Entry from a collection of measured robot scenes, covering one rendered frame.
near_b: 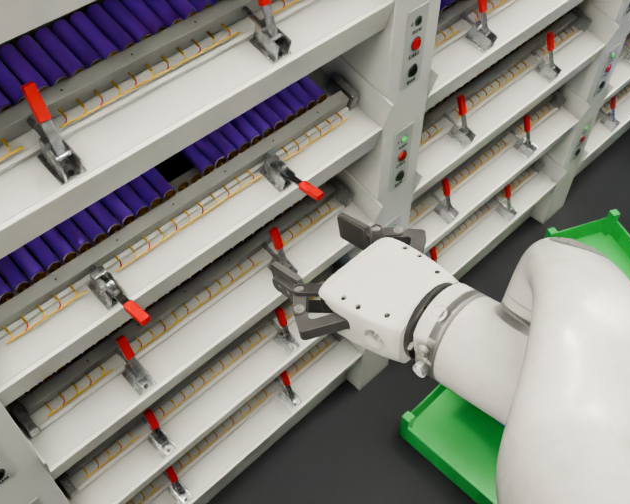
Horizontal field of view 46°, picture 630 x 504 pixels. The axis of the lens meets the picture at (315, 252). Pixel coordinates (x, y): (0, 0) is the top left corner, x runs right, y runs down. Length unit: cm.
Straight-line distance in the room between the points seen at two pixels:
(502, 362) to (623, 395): 13
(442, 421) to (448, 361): 104
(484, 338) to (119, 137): 40
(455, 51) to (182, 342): 61
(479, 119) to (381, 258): 75
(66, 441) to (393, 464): 77
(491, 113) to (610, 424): 102
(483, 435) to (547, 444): 120
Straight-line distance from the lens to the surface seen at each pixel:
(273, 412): 146
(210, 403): 125
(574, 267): 53
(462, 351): 60
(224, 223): 94
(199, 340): 107
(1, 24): 63
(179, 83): 81
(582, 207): 211
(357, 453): 159
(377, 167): 113
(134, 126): 77
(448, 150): 134
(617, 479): 41
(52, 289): 87
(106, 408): 104
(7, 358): 87
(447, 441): 162
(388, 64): 100
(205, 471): 142
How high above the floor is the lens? 145
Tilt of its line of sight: 50 degrees down
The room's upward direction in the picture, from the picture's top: straight up
